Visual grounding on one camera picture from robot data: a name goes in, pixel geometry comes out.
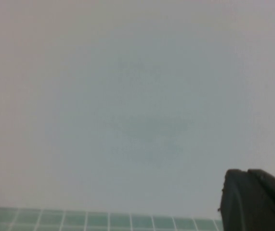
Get green grid tablecloth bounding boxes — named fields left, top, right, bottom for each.
left=0, top=206, right=224, bottom=231

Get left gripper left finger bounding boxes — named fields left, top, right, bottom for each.
left=217, top=168, right=275, bottom=231

